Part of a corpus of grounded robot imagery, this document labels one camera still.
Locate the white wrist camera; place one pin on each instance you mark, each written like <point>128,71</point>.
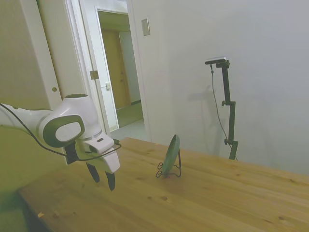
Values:
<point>99,145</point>

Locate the grey exterior camera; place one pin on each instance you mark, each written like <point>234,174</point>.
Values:
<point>216,60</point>

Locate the green partition panel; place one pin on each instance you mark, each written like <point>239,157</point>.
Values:
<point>14,159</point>

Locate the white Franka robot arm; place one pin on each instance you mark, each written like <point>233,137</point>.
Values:
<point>72,111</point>

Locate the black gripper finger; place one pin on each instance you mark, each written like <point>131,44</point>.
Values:
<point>111,181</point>
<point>94,174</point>

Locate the brown wooden hallway door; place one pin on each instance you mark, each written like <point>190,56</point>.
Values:
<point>113,67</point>

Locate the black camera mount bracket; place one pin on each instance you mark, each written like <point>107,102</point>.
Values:
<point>70,154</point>

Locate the black articulated camera stand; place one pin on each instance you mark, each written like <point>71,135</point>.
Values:
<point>232,120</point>

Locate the grey wall switch plate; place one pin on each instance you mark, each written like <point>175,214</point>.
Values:
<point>145,27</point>

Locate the white door frame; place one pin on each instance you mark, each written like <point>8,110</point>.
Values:
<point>138,72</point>

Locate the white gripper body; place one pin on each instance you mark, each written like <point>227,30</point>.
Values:
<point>109,162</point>

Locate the brass door hinge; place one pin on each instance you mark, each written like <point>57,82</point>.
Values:
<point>94,75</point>

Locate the white closet door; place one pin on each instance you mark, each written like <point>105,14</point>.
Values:
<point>48,48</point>

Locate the green plate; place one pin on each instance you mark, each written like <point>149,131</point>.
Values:
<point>172,152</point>

